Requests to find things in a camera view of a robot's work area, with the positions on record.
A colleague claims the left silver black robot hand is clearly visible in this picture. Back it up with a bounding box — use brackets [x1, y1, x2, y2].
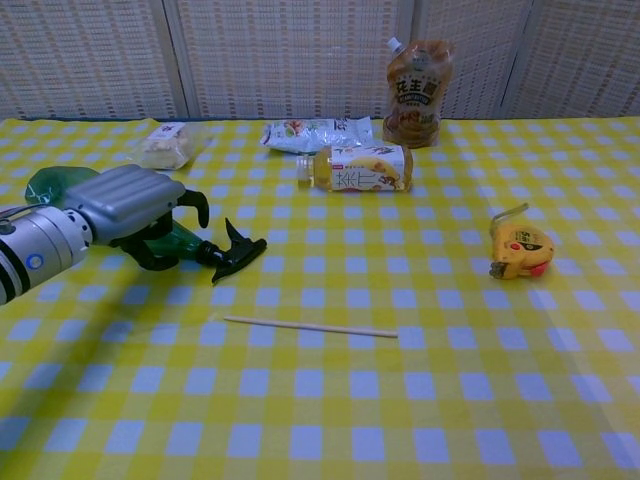
[62, 163, 211, 272]

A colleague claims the green spray bottle black trigger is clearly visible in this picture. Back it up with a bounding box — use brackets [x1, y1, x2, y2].
[24, 165, 268, 285]

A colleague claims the yellow tea drink bottle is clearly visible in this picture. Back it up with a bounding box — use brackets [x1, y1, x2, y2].
[296, 144, 415, 194]

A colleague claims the clear bag of beige snacks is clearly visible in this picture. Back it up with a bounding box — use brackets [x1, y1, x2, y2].
[133, 121, 207, 172]

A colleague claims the white green snack bag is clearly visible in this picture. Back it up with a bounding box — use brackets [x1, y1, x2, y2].
[258, 116, 374, 154]

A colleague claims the thin wooden stick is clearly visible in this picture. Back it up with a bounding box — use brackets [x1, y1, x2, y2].
[223, 315, 399, 339]

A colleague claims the beige bamboo folding screen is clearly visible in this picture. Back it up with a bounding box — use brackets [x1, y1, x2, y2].
[0, 0, 640, 121]

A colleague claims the yellow white checkered tablecloth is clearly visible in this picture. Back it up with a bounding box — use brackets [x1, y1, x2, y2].
[0, 116, 640, 480]

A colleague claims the brown peanut butter spout pouch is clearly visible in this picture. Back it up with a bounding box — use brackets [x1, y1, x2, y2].
[383, 36, 455, 149]

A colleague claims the orange tape measure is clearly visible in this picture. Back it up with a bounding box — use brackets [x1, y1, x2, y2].
[488, 202, 556, 281]

